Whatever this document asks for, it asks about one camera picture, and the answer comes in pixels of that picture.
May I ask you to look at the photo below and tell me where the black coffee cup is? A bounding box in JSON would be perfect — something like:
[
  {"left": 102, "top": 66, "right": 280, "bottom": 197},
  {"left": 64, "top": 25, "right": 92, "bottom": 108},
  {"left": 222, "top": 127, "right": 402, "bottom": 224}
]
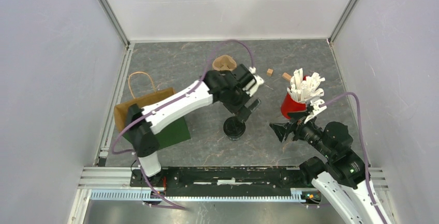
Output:
[{"left": 225, "top": 132, "right": 244, "bottom": 141}]

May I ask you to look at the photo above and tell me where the green mat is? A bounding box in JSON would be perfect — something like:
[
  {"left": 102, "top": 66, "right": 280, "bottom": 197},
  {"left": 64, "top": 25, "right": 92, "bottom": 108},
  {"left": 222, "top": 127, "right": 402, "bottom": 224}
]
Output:
[{"left": 114, "top": 116, "right": 191, "bottom": 150}]

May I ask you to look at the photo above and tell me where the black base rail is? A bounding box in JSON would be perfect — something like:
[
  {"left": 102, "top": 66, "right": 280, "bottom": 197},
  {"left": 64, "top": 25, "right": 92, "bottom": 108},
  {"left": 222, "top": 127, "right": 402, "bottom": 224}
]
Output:
[{"left": 129, "top": 166, "right": 314, "bottom": 197}]

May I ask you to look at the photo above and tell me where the black cup lid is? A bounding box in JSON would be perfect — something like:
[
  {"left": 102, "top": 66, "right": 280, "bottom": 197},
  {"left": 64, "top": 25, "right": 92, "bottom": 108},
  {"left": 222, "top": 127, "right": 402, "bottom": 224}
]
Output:
[{"left": 223, "top": 116, "right": 246, "bottom": 133}]

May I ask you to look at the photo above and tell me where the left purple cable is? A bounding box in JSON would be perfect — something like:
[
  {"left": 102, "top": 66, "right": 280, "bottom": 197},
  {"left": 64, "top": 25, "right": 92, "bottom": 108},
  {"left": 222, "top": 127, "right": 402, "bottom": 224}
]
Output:
[{"left": 110, "top": 40, "right": 256, "bottom": 212}]

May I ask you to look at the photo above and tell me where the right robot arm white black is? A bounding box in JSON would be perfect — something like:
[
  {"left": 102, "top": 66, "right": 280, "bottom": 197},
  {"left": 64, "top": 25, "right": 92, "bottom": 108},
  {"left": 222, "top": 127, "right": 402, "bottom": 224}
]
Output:
[{"left": 269, "top": 118, "right": 391, "bottom": 223}]

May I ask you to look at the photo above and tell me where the cardboard cup carrier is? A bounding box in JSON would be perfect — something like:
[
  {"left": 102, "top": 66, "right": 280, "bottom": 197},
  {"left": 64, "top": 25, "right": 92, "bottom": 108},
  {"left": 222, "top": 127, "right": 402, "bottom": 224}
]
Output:
[{"left": 212, "top": 55, "right": 237, "bottom": 71}]

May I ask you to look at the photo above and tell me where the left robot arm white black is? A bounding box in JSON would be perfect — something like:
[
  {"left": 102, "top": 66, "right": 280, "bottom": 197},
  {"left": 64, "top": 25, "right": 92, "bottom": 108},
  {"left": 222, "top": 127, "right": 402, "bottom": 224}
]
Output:
[{"left": 121, "top": 64, "right": 264, "bottom": 187}]

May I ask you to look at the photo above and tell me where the white stirrer sticks bundle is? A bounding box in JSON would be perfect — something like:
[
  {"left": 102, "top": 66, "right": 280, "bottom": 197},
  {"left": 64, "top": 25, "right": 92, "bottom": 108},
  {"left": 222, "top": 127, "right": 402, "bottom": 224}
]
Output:
[{"left": 287, "top": 68, "right": 325, "bottom": 103}]

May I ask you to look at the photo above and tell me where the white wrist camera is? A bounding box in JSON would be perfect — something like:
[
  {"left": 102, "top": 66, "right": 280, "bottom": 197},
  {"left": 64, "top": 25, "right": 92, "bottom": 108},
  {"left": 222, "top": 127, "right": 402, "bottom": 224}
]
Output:
[
  {"left": 304, "top": 97, "right": 327, "bottom": 124},
  {"left": 243, "top": 67, "right": 264, "bottom": 97}
]

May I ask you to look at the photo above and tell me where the brown paper bag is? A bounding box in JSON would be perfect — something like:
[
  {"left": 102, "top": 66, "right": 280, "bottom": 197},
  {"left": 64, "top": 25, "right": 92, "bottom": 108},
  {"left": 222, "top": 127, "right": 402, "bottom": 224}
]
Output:
[{"left": 114, "top": 71, "right": 175, "bottom": 132}]

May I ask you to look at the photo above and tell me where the purple cable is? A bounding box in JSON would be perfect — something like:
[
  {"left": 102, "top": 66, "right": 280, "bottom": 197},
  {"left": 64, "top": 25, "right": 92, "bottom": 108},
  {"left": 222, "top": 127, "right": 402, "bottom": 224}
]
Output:
[
  {"left": 319, "top": 92, "right": 388, "bottom": 224},
  {"left": 110, "top": 40, "right": 256, "bottom": 212}
]

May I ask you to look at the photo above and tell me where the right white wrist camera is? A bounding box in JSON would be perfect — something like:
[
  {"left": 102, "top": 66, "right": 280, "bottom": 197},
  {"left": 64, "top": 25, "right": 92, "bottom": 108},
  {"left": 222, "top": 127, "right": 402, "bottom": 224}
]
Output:
[{"left": 304, "top": 97, "right": 327, "bottom": 124}]

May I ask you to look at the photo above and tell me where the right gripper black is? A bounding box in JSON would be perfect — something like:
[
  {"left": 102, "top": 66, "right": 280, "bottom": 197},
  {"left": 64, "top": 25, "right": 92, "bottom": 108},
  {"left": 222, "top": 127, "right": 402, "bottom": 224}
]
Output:
[{"left": 269, "top": 109, "right": 333, "bottom": 158}]

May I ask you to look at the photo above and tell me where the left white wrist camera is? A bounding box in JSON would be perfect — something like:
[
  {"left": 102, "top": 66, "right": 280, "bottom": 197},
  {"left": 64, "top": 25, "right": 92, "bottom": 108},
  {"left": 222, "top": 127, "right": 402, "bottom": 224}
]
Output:
[{"left": 243, "top": 67, "right": 264, "bottom": 97}]

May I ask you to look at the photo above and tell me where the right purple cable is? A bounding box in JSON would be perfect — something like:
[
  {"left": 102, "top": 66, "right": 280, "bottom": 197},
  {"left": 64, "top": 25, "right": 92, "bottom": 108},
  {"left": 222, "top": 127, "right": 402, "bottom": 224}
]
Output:
[{"left": 319, "top": 92, "right": 388, "bottom": 224}]

